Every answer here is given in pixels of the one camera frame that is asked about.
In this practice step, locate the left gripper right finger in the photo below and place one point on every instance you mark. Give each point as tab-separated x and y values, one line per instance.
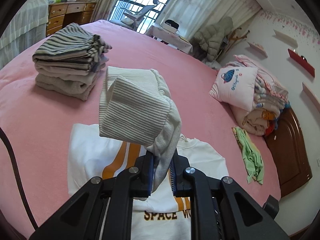
221	208

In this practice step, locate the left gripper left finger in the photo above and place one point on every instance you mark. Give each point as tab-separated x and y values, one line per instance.
102	208

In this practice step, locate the white university sweatshirt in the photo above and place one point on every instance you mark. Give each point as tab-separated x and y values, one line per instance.
137	115

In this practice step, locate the grey folded clothes pile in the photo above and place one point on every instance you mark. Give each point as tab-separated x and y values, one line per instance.
67	81

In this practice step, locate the green crumpled shirt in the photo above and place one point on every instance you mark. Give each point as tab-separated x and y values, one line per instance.
252	160

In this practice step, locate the yellow garment under green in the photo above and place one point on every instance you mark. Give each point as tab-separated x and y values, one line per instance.
239	136

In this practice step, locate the dark wooden headboard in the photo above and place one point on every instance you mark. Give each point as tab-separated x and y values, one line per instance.
287	146

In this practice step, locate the pink bed sheet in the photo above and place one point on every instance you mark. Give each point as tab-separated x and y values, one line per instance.
38	122

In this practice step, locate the folded cartoon quilt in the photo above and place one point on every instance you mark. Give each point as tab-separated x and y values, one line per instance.
268	99

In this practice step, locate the pink embroidered pillow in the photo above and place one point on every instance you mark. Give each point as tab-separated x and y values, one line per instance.
235	86

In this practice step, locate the green puffer jacket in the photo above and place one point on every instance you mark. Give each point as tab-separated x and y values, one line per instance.
210	37

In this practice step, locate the wooden coat rack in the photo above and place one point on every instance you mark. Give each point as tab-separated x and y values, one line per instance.
231	39

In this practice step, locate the striped folded top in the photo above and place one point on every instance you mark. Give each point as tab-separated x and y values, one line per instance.
72	47

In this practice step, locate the small table with cloth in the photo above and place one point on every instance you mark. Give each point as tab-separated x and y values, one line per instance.
158	32

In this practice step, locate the white box on table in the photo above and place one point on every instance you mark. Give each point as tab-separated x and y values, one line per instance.
170	26

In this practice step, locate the white lace covered furniture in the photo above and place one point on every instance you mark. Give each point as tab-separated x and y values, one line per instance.
26	28

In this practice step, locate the grey office chair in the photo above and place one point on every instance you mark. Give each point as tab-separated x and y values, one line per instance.
132	21

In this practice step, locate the wooden desk with drawers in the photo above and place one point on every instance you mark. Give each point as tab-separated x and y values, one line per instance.
65	13

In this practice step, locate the white window curtain right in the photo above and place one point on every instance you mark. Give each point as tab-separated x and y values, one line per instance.
192	15

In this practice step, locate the pink wall shelf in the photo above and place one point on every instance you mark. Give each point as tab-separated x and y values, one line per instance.
258	48

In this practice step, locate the red wall shelf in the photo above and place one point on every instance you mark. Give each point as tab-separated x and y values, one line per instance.
302	61

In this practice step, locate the white wall shelf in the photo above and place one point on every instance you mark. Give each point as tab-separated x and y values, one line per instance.
286	38

